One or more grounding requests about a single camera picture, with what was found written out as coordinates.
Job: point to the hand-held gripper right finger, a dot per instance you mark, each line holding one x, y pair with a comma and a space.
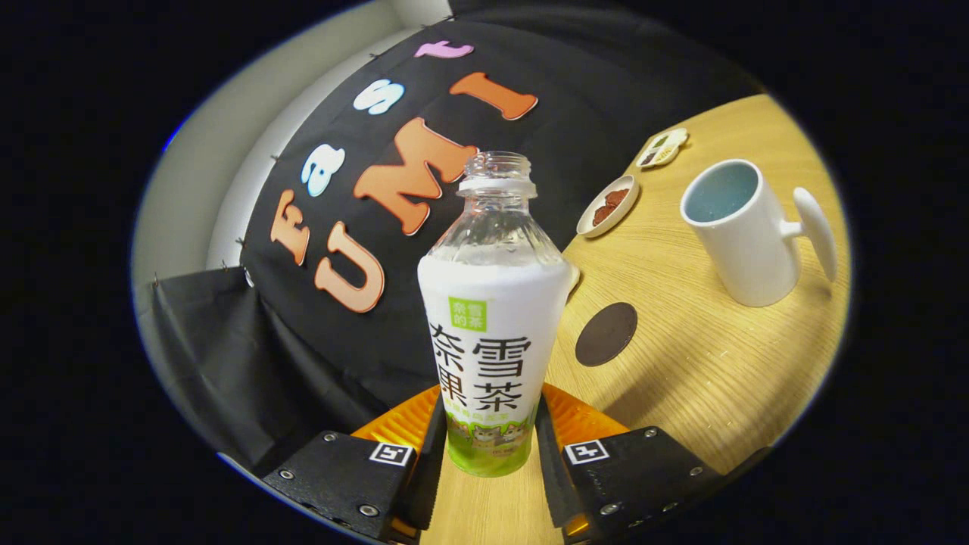
549, 477

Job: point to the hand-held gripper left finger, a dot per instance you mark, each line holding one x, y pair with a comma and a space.
430, 477

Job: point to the brown round coaster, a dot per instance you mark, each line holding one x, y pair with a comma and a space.
606, 334

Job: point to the white green label juice bottle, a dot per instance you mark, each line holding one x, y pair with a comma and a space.
492, 333

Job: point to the white cup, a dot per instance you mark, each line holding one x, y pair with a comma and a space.
742, 250

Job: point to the wooden table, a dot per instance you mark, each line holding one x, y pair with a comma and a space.
681, 393

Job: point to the black backdrop cloth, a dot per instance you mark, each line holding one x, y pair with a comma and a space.
318, 363

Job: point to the white round plate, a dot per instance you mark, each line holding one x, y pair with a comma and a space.
590, 225

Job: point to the brown meat piece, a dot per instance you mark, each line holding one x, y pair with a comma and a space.
615, 198
602, 214

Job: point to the white divided grain dish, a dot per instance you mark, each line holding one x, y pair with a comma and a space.
662, 147

